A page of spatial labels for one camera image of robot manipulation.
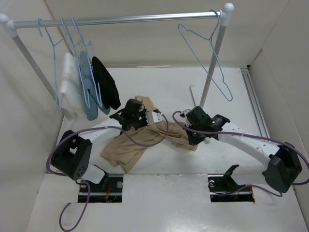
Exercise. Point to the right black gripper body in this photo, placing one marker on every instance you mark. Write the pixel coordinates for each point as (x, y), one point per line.
(195, 137)

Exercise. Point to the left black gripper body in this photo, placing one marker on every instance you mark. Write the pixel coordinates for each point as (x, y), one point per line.
(139, 120)

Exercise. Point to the beige t shirt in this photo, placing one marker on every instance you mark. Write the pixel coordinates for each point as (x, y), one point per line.
(124, 153)

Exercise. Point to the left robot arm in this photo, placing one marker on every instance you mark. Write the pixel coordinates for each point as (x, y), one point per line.
(72, 155)

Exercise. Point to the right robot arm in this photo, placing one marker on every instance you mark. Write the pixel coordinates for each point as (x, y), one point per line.
(281, 161)

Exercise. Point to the black hanging shirt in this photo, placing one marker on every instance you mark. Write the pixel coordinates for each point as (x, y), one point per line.
(109, 92)

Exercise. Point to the blue hanging shirt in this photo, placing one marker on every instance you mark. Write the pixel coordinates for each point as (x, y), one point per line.
(89, 93)

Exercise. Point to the white hanging shirt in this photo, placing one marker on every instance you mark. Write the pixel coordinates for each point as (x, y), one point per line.
(70, 89)

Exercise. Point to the white metal clothes rack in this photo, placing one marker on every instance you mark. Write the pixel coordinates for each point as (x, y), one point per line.
(223, 17)

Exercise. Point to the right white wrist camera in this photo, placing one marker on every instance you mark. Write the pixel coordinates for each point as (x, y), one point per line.
(184, 115)

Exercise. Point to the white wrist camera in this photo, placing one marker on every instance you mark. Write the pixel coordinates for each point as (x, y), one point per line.
(153, 117)
(184, 115)

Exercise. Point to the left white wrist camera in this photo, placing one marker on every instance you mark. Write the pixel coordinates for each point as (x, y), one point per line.
(153, 117)

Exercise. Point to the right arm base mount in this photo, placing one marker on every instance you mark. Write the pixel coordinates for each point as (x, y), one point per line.
(224, 189)

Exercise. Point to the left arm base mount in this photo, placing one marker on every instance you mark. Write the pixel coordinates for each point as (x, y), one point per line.
(104, 187)

